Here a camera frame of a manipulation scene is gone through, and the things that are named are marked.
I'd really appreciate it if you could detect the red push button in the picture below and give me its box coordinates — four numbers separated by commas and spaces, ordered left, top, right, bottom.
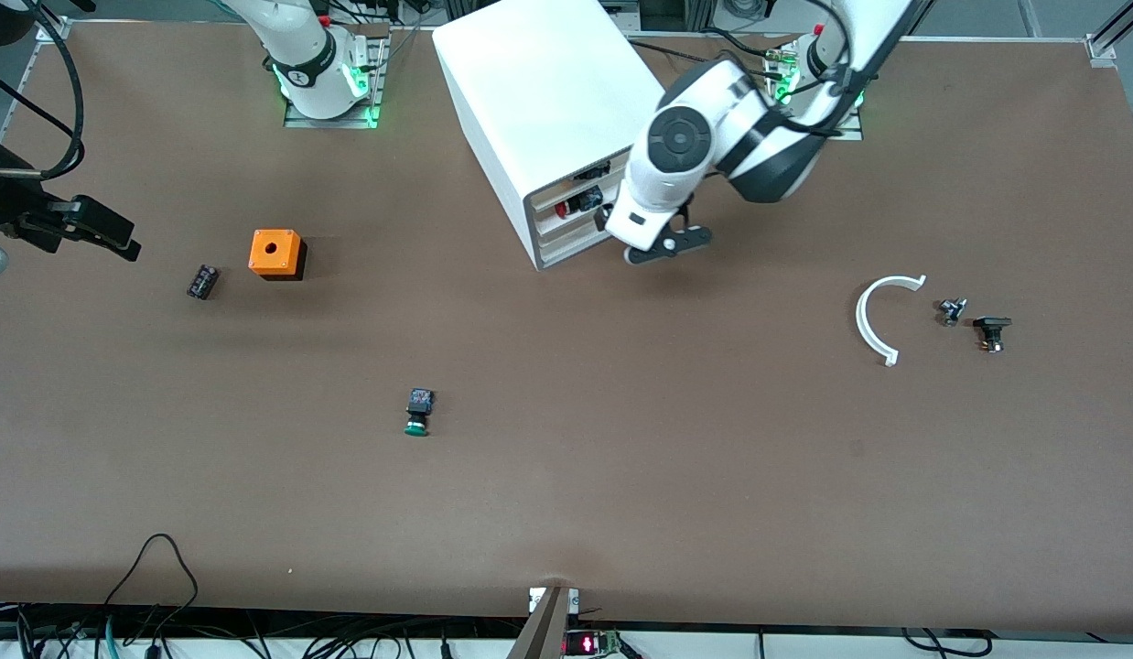
555, 188, 606, 220

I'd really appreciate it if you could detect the green push button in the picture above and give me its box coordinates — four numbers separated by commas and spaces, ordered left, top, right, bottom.
403, 388, 437, 438

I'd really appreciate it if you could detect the orange box with hole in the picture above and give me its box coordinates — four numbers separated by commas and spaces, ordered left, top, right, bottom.
248, 229, 308, 282

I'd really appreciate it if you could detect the aluminium profile bar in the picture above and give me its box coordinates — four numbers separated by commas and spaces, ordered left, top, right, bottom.
505, 586, 579, 659

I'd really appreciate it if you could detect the circuit board with red display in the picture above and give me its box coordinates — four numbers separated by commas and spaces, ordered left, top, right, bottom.
564, 630, 624, 659

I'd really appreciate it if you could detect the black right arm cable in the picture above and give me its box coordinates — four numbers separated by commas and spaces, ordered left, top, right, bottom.
0, 0, 85, 184

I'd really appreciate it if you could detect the black cable behind cabinet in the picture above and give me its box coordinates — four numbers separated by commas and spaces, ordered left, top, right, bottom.
629, 27, 787, 81

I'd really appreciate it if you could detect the white half ring clamp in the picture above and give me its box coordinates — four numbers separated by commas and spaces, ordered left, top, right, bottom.
855, 274, 928, 368

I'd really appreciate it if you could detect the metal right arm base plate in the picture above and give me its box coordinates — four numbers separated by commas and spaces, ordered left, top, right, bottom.
283, 24, 392, 130

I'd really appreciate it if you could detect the black looped table-edge cable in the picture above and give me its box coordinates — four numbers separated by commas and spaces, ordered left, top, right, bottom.
103, 534, 200, 632

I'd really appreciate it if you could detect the black flat-cap push switch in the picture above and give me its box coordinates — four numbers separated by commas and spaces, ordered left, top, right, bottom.
973, 316, 1013, 355

